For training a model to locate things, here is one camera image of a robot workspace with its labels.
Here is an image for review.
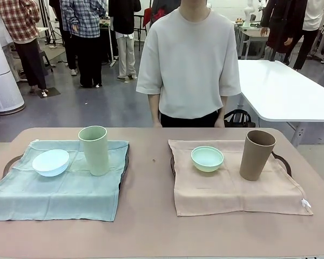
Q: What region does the pale green round plate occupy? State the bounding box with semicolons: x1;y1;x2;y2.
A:
191;146;224;173

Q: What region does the tall brown tumbler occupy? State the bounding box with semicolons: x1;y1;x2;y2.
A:
239;129;276;181

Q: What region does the tall light green tumbler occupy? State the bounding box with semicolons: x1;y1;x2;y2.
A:
78;125;109;177

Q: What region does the beige cloth mat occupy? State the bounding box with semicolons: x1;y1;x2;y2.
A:
167;139;314;217

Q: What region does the light blue bowl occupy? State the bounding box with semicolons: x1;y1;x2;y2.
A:
32;149;70;178

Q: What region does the teal cloth mat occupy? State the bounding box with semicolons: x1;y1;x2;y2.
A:
0;139;130;222

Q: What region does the person's left forearm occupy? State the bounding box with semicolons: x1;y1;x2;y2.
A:
218;96;230;121

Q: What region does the person's right forearm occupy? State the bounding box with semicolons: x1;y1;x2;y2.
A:
147;93;161;122

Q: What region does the dark brown serving tray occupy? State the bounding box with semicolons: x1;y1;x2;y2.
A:
170;151;292;179
2;142;131;222

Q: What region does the black floor mat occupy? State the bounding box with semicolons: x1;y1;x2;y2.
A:
35;86;62;97

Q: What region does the black bag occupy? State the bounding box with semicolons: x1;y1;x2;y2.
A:
224;110;257;128

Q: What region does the person in white t-shirt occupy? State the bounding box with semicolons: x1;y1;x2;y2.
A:
136;0;241;128

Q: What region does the white rounded table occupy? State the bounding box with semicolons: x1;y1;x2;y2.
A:
237;59;324;148

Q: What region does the grey background desk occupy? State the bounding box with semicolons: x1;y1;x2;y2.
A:
239;21;271;60

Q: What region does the red chair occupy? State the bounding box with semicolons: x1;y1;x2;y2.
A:
143;7;153;31

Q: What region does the bystander in black top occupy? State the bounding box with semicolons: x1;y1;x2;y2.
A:
107;0;141;79

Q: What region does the bystander in dark coat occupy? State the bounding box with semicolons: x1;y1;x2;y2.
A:
260;0;308;65

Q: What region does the bystander in blue plaid shirt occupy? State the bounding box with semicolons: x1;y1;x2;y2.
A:
59;0;108;88

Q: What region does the grey step stool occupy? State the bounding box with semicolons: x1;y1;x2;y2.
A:
37;50;55;73

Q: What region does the black tripod stand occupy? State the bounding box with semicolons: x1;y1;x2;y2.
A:
42;0;63;47

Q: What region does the bystander in white shirt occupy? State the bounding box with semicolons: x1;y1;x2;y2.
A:
293;0;324;71

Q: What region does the white air purifier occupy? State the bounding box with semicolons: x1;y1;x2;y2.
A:
0;40;26;114

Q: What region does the bystander in red plaid shirt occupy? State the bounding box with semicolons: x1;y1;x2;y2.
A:
0;0;48;94

